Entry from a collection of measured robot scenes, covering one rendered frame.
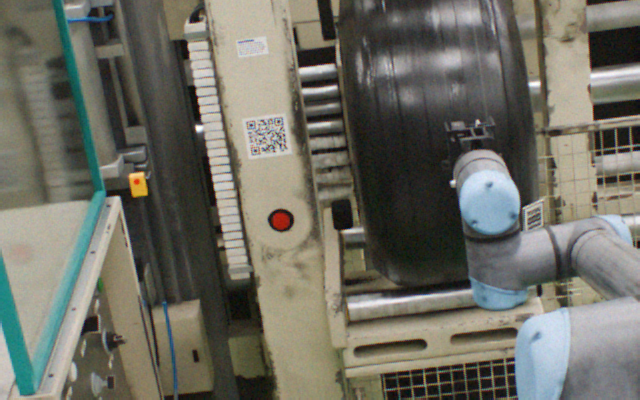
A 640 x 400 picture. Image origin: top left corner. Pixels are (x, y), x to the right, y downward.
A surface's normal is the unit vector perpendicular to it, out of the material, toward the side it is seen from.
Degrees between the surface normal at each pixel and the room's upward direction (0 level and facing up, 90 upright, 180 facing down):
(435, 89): 57
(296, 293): 90
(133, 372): 90
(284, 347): 90
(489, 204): 84
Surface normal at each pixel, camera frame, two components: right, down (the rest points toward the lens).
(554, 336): -0.12, -0.72
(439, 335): 0.01, 0.40
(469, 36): -0.10, -0.43
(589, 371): 0.04, -0.04
